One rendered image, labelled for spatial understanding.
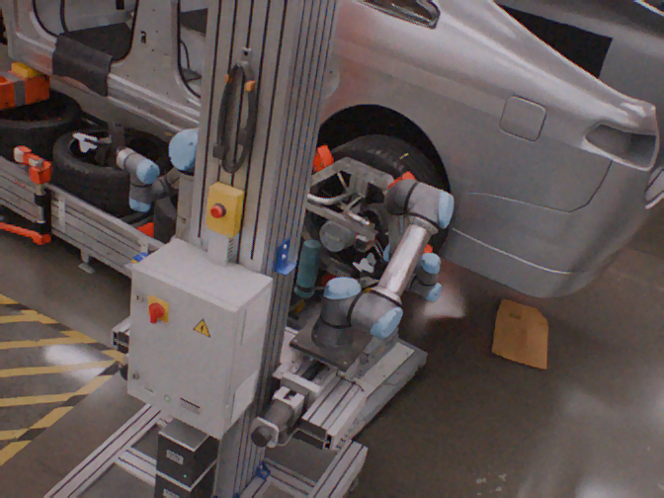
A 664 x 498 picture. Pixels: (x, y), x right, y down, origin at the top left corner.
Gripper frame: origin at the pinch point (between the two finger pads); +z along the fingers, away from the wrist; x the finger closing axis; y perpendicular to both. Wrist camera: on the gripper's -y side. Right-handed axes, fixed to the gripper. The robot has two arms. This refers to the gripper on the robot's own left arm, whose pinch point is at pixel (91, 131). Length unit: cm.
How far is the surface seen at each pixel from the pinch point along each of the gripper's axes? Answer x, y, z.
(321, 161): 87, 4, -41
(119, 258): 69, 95, 54
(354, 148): 96, -5, -49
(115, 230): 67, 80, 58
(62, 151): 76, 63, 121
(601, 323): 274, 87, -135
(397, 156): 104, -7, -66
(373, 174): 90, -1, -65
